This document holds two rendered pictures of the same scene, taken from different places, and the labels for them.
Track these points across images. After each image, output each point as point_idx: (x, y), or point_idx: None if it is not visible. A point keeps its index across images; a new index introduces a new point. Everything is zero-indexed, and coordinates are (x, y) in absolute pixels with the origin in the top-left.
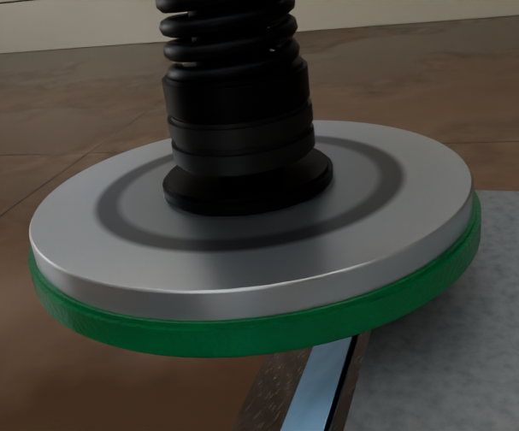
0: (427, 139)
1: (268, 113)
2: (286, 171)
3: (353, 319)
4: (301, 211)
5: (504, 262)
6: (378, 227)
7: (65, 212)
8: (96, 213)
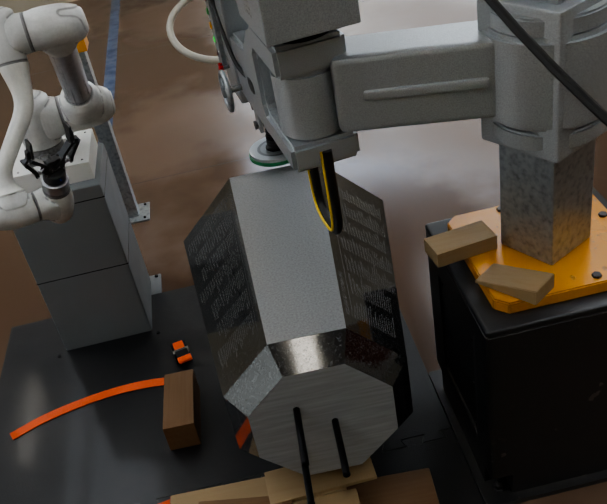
0: None
1: (268, 140)
2: (275, 147)
3: (256, 163)
4: (268, 152)
5: (291, 172)
6: (265, 157)
7: (264, 139)
8: (264, 141)
